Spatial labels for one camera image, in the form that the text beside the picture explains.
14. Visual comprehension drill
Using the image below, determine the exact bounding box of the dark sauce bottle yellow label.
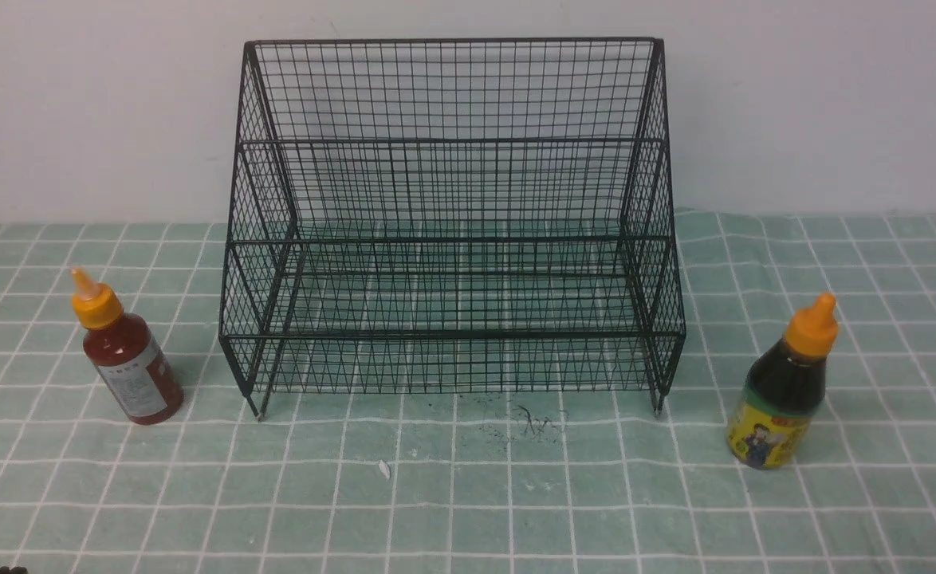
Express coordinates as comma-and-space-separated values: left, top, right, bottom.
726, 292, 839, 470

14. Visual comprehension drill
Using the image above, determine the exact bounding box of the red sauce bottle orange cap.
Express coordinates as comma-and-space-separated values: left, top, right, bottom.
70, 268, 184, 426

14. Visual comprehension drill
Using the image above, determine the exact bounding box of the green checkered tablecloth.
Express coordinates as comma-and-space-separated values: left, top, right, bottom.
0, 210, 936, 573

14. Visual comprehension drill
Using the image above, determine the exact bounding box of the small white scrap on cloth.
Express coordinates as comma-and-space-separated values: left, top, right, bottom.
377, 460, 391, 481

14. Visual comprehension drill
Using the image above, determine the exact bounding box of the black wire mesh rack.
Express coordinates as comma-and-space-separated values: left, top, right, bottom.
218, 37, 686, 417

